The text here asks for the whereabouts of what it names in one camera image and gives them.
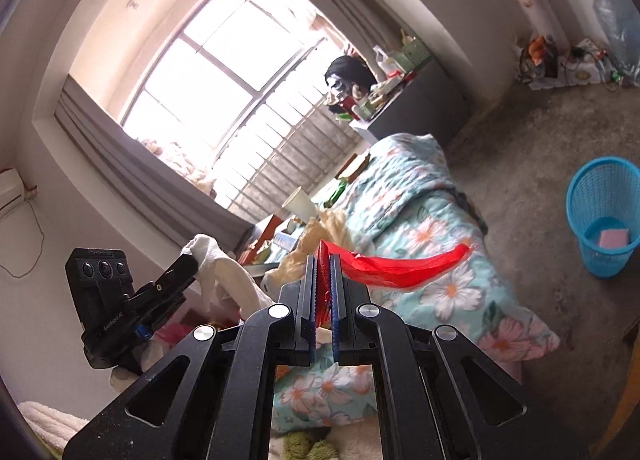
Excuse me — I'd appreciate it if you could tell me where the white paper cup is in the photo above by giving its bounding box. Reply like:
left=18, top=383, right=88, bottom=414
left=282, top=185, right=319, bottom=224

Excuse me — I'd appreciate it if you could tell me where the pink packet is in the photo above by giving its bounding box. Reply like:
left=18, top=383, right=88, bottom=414
left=599, top=229, right=630, bottom=249

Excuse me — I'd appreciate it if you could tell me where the white cloth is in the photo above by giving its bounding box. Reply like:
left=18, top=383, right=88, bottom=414
left=181, top=234, right=276, bottom=321

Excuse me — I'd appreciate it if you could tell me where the window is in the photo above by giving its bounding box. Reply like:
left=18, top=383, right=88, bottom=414
left=69, top=0, right=371, bottom=221

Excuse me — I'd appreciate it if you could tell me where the green bottle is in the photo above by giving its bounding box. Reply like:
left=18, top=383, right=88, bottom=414
left=324, top=179, right=354, bottom=209

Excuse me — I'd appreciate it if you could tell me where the white fluffy towel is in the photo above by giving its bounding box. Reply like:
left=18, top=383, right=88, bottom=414
left=19, top=401, right=92, bottom=452

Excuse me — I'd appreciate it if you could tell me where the green plastic basket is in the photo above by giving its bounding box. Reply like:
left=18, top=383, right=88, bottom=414
left=389, top=37, right=434, bottom=74

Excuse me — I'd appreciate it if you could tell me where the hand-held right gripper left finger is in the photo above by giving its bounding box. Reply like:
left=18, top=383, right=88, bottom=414
left=62, top=254, right=319, bottom=460

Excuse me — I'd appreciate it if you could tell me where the floral blanket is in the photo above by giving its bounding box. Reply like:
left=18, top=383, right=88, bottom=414
left=272, top=133, right=561, bottom=435

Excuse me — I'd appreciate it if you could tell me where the clear water jug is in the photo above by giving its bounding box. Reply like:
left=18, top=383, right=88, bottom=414
left=593, top=0, right=640, bottom=72

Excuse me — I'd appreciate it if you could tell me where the red plastic bag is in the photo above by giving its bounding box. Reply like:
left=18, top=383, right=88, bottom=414
left=317, top=239, right=474, bottom=327

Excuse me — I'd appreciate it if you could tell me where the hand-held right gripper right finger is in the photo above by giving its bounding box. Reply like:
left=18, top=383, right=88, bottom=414
left=330, top=256, right=596, bottom=460

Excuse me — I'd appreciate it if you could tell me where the green plush toy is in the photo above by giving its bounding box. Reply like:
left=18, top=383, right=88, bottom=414
left=284, top=431, right=337, bottom=460

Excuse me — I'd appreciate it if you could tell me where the beige plastic bag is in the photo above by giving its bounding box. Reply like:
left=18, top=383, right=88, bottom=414
left=264, top=210, right=352, bottom=293

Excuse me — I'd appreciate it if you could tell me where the white plastic bottle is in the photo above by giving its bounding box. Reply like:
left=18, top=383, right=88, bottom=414
left=373, top=45, right=397, bottom=75

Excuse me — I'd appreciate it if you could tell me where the white air conditioner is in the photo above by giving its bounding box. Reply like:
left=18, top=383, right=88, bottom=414
left=0, top=167, right=27, bottom=214

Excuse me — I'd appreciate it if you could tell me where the dark grey cabinet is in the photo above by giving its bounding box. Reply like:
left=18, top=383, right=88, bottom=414
left=350, top=59, right=472, bottom=147

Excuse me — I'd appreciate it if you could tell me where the grey curtain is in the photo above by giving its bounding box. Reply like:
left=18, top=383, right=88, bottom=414
left=54, top=90, right=256, bottom=248

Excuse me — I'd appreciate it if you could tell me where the black bag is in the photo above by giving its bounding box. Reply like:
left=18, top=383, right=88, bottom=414
left=325, top=55, right=377, bottom=92

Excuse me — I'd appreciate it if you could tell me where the blue plastic waste basket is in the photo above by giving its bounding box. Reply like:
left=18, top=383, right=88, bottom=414
left=566, top=156, right=640, bottom=279

